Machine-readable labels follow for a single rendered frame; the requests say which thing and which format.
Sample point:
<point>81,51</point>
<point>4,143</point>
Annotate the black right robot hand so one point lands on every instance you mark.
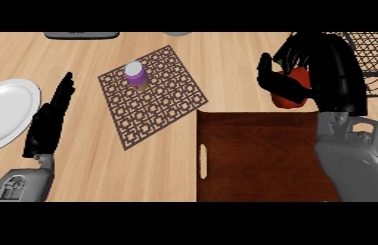
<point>340,75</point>

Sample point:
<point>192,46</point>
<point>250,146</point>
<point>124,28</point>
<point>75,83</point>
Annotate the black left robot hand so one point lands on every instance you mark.
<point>46,122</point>

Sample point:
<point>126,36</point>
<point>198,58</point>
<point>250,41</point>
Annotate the red bell pepper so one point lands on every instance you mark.
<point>295,89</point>

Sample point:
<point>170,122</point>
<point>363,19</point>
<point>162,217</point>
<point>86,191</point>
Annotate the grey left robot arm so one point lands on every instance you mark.
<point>27,180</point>

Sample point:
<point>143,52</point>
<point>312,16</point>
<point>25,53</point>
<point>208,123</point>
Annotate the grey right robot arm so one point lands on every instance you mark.
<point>347,159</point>

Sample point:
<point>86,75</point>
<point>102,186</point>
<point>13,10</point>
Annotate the dark brown wooden tray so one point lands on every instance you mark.
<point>260,155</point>

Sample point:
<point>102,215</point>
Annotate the white plate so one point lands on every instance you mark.
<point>15,105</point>

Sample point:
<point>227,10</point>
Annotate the brown lattice placemat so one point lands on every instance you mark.
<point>152,95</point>

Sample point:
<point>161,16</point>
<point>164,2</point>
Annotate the purple can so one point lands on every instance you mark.
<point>136,75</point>

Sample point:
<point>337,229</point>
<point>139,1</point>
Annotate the dark grey flat appliance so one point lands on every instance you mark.
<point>81,35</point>

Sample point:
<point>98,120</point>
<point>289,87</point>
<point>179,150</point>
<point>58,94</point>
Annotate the grey round object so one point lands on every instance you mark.
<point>177,33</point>

